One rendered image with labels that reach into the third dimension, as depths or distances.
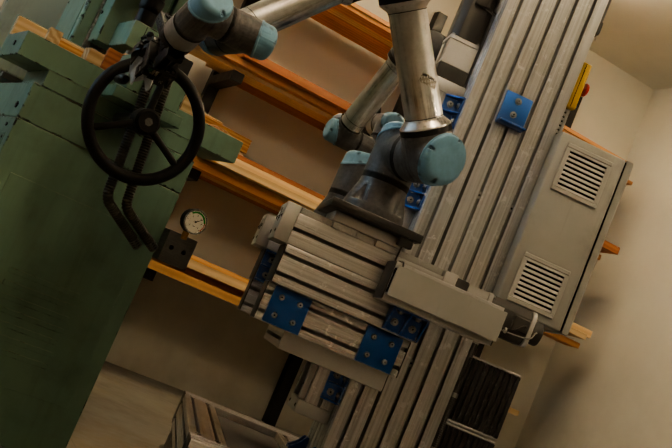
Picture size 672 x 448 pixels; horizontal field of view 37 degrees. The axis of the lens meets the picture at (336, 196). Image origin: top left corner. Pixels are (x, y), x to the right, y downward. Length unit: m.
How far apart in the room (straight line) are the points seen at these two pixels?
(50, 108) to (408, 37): 0.84
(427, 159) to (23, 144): 0.92
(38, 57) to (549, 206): 1.27
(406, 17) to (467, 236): 0.63
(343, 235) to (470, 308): 0.33
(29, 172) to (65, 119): 0.15
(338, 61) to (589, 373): 2.21
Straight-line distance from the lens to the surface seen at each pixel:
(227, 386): 5.28
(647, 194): 6.07
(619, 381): 5.64
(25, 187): 2.41
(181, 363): 5.19
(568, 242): 2.56
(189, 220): 2.48
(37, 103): 2.41
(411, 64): 2.18
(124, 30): 2.65
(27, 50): 2.41
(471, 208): 2.53
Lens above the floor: 0.53
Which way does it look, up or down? 8 degrees up
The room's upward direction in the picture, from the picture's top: 23 degrees clockwise
